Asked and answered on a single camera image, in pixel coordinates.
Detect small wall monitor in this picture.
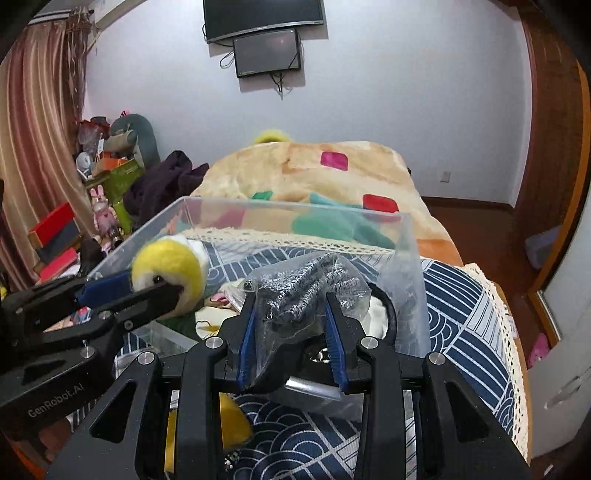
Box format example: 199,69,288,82
232,28,301,78

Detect green grey plush toy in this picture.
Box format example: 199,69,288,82
103,113,161,170

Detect green cardboard box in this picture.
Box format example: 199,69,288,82
84,160,144,234

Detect red and black boxes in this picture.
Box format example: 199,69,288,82
27,202,81,282

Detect clear plastic storage box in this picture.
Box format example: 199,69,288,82
85,195,433,421

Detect pink rabbit figurine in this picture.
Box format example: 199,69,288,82
90,185,119,240

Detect dark purple garment pile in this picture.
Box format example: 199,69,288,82
123,150,209,230

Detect striped pink curtain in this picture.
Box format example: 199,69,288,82
1,8,93,290

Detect wall mounted black television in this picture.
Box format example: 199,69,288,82
204,0,325,43

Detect brown wooden door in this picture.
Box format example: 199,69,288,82
516,5,590,346

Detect bagged black white cord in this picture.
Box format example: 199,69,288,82
239,250,373,395

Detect colourful patchwork fleece blanket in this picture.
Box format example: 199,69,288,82
192,141,464,266

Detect yellow sponge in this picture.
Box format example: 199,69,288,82
164,391,252,474

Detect white sliding wardrobe door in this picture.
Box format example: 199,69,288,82
528,202,591,458

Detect yellow white felt ball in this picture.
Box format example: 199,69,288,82
130,234,209,319

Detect yellow plush behind blanket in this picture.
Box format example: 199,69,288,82
252,129,291,145

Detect blue white patterned bedspread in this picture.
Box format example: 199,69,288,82
68,227,532,480

